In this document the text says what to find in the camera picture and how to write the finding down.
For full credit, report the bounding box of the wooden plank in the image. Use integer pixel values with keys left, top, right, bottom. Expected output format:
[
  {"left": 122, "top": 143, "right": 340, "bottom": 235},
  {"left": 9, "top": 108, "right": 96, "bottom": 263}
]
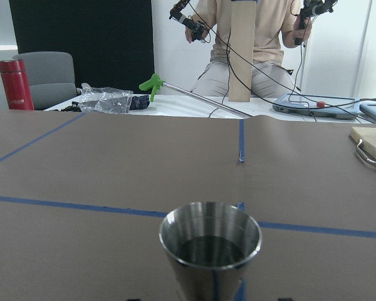
[{"left": 229, "top": 1, "right": 257, "bottom": 102}]

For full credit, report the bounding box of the green handled reach tool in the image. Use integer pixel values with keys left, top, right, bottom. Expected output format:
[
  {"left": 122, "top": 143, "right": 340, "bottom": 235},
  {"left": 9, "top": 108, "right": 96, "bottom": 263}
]
[{"left": 138, "top": 73, "right": 252, "bottom": 119}]

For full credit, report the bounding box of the bamboo cutting board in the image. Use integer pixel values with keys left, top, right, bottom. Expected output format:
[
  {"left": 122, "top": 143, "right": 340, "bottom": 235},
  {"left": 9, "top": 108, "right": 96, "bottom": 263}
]
[{"left": 350, "top": 126, "right": 376, "bottom": 170}]

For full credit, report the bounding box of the red thermos bottle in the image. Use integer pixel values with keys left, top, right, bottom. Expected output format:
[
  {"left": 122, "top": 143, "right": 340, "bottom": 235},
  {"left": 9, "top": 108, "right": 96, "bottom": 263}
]
[{"left": 0, "top": 59, "right": 34, "bottom": 110}]

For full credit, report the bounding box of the person in beige clothes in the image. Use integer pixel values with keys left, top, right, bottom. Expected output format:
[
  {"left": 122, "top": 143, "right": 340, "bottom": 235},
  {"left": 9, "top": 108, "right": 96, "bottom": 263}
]
[{"left": 191, "top": 0, "right": 312, "bottom": 98}]

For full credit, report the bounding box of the steel jigger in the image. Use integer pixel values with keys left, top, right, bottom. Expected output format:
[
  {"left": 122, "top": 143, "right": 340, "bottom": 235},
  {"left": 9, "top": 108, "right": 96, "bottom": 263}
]
[{"left": 159, "top": 202, "right": 263, "bottom": 300}]

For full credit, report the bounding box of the grey office chair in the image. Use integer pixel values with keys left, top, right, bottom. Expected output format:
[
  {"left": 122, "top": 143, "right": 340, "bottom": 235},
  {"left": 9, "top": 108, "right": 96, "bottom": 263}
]
[{"left": 13, "top": 51, "right": 78, "bottom": 110}]

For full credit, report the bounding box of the clear plastic bag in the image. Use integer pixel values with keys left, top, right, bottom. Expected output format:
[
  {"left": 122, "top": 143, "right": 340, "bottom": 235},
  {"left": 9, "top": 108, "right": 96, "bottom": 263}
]
[{"left": 78, "top": 83, "right": 133, "bottom": 114}]

